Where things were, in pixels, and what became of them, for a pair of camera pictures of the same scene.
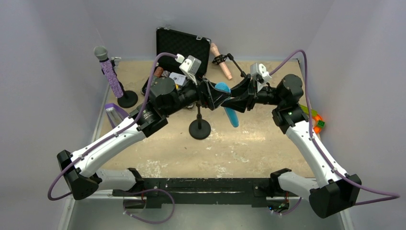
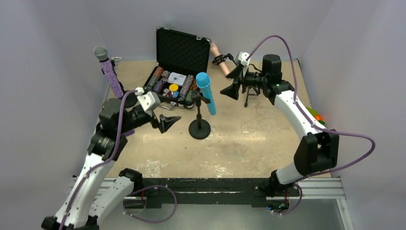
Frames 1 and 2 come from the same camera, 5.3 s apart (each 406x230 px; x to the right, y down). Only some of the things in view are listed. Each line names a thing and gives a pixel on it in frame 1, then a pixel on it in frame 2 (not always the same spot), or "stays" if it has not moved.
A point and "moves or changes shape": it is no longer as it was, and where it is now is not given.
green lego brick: x=305 y=109 stays
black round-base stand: x=199 y=129 stays
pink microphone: x=223 y=65 stays
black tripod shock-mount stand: x=222 y=58 stays
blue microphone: x=232 y=114 moves or changes shape
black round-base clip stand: x=129 y=98 stays
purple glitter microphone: x=101 y=52 stays
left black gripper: x=205 y=94 -> x=157 y=120
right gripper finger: x=245 y=88 -> x=235 y=74
